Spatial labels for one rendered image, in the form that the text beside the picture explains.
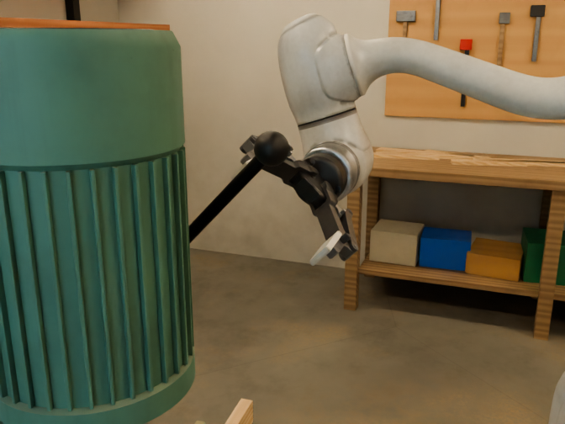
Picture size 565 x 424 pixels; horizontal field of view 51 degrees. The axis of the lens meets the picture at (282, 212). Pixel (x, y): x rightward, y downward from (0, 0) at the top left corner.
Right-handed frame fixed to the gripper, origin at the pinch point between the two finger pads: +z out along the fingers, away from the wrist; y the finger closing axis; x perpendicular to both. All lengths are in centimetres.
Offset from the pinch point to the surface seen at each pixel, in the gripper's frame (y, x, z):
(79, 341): 2.8, -5.7, 31.3
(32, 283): 7.9, -3.8, 32.7
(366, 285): -66, -116, -286
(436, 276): -79, -67, -252
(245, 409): -18.3, -32.5, -11.2
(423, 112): -9, -20, -307
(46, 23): 144, -101, -182
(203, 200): 51, -176, -316
